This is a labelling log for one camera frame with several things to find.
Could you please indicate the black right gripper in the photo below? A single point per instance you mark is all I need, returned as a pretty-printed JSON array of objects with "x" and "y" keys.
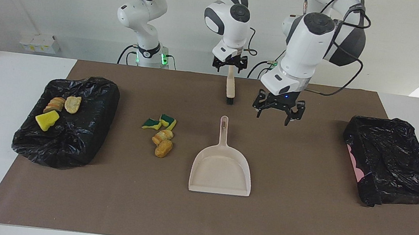
[{"x": 230, "y": 59}]

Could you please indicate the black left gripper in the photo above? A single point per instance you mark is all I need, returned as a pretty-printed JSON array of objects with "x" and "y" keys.
[{"x": 280, "y": 101}]

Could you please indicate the beige hand brush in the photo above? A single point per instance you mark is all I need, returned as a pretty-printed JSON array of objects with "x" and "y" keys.
[{"x": 231, "y": 88}]

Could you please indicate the green and yellow sponge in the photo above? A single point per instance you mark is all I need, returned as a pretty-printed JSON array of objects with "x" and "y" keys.
[
  {"x": 151, "y": 124},
  {"x": 168, "y": 121}
]

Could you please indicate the beige plastic dustpan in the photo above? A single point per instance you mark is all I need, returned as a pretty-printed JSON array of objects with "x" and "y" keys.
[{"x": 221, "y": 173}]

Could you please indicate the striped croissant piece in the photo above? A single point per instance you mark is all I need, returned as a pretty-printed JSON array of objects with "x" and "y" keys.
[
  {"x": 162, "y": 136},
  {"x": 55, "y": 105}
]

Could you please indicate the brown bread roll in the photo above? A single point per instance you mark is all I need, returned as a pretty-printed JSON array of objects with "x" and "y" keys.
[{"x": 163, "y": 149}]

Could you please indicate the pale ridged dumpling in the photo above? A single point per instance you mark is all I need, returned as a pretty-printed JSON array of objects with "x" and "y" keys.
[{"x": 73, "y": 104}]

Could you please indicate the yellow sponge piece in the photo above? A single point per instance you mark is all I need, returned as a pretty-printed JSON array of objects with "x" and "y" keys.
[{"x": 47, "y": 120}]

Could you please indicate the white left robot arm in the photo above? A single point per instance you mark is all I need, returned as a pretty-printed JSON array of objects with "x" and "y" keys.
[{"x": 310, "y": 46}]

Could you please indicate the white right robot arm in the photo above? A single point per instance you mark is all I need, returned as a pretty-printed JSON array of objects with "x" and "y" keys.
[{"x": 142, "y": 13}]

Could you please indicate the pink bin with black bag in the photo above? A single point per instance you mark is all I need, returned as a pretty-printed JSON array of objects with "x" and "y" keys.
[{"x": 392, "y": 160}]

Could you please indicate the brown table mat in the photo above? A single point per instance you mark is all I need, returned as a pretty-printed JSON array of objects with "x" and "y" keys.
[{"x": 183, "y": 216}]

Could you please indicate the white power strip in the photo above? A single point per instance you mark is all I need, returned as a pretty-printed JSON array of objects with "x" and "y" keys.
[{"x": 40, "y": 44}]

